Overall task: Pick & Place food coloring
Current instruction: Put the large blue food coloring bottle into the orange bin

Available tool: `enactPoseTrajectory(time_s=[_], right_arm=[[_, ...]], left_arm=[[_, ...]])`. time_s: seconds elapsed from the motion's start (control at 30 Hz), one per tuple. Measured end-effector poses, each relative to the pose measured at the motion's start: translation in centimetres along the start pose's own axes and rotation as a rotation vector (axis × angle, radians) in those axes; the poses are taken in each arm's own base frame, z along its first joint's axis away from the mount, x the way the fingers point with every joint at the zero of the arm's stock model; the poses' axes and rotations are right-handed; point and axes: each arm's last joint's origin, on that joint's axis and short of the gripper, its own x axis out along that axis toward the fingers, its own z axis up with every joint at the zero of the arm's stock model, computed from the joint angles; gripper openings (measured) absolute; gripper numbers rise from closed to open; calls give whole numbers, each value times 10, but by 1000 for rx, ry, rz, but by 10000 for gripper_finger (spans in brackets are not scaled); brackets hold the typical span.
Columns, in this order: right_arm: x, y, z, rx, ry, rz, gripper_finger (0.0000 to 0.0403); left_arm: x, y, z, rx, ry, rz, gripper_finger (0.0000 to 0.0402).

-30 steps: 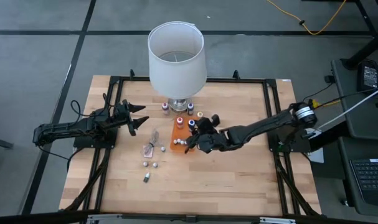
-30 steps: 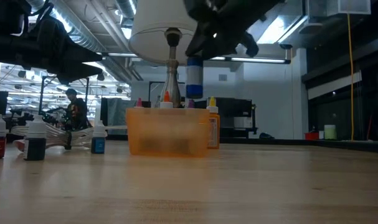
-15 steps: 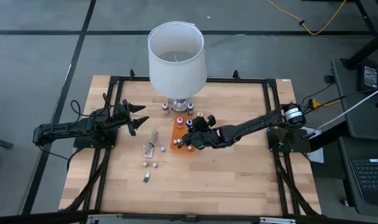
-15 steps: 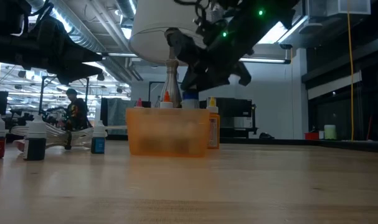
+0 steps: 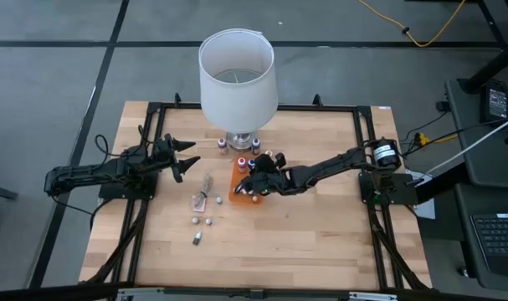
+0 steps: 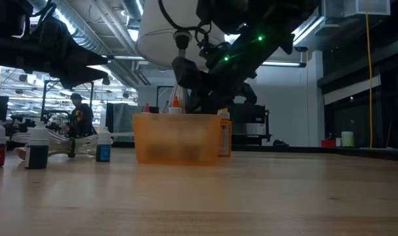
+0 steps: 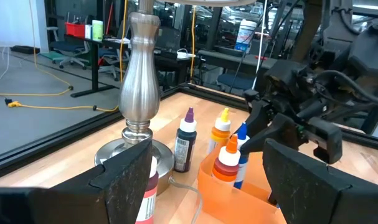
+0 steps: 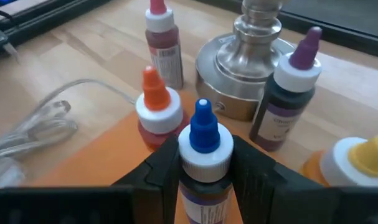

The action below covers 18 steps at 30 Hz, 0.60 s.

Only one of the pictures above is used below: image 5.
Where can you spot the black keyboard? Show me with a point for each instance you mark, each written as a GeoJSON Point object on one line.
{"type": "Point", "coordinates": [498, 238]}

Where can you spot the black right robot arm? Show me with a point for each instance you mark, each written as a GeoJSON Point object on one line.
{"type": "Point", "coordinates": [341, 161]}

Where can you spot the black front crossbar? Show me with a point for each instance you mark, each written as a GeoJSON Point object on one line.
{"type": "Point", "coordinates": [253, 293]}

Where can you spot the silver table lamp white shade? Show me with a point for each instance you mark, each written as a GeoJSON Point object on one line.
{"type": "Point", "coordinates": [237, 83]}

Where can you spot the orange translucent plastic bin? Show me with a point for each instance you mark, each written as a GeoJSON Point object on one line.
{"type": "Point", "coordinates": [241, 200]}

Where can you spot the yellow power plug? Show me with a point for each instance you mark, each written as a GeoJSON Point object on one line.
{"type": "Point", "coordinates": [422, 138]}

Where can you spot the small blue-label dropper bottle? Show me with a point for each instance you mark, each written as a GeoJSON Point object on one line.
{"type": "Point", "coordinates": [219, 200]}

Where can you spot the yellow food coloring bottle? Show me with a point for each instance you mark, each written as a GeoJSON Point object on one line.
{"type": "Point", "coordinates": [269, 153]}

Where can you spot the blue food coloring bottle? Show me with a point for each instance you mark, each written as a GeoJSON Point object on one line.
{"type": "Point", "coordinates": [251, 164]}

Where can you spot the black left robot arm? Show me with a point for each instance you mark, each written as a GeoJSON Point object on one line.
{"type": "Point", "coordinates": [90, 171]}

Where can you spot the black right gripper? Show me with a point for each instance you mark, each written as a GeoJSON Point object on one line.
{"type": "Point", "coordinates": [268, 175]}

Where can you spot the black aluminium table frame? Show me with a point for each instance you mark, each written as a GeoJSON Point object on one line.
{"type": "Point", "coordinates": [320, 108]}

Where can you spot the dark keyboard desk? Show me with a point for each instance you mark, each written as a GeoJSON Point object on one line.
{"type": "Point", "coordinates": [463, 251]}

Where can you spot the purple food coloring bottle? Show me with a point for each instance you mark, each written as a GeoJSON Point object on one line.
{"type": "Point", "coordinates": [256, 145]}

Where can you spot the dark side desk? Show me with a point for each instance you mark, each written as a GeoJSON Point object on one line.
{"type": "Point", "coordinates": [467, 146]}

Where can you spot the small black dropper bottle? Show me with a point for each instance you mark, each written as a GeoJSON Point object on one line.
{"type": "Point", "coordinates": [208, 221]}

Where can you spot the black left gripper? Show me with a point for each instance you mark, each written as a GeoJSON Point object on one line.
{"type": "Point", "coordinates": [167, 152]}

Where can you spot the black desk leg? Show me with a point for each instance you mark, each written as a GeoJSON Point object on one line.
{"type": "Point", "coordinates": [488, 71]}

